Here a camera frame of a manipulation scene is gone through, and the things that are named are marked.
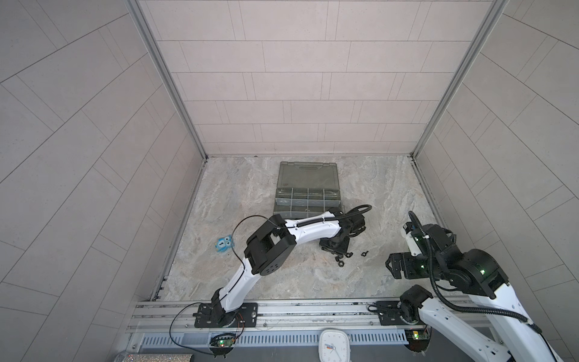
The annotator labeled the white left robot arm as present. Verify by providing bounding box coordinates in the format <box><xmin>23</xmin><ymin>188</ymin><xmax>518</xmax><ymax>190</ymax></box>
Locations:
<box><xmin>192</xmin><ymin>205</ymin><xmax>372</xmax><ymax>329</ymax></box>

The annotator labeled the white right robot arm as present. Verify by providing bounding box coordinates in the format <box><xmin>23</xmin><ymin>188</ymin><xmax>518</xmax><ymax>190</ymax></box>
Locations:
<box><xmin>368</xmin><ymin>211</ymin><xmax>561</xmax><ymax>361</ymax></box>

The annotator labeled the translucent grey organizer box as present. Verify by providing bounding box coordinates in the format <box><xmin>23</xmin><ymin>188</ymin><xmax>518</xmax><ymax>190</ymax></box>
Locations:
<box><xmin>273</xmin><ymin>161</ymin><xmax>342</xmax><ymax>220</ymax></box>

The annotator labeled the white square clock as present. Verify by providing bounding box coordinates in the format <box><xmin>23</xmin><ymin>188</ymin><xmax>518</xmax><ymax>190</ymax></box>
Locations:
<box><xmin>318</xmin><ymin>329</ymin><xmax>351</xmax><ymax>362</ymax></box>

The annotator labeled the blue toy piece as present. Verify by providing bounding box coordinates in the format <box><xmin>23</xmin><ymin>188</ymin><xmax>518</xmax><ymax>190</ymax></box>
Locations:
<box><xmin>215</xmin><ymin>235</ymin><xmax>235</xmax><ymax>253</ymax></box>

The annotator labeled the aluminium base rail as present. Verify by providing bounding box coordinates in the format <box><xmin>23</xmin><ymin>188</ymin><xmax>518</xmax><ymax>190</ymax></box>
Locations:
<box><xmin>128</xmin><ymin>296</ymin><xmax>505</xmax><ymax>331</ymax></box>

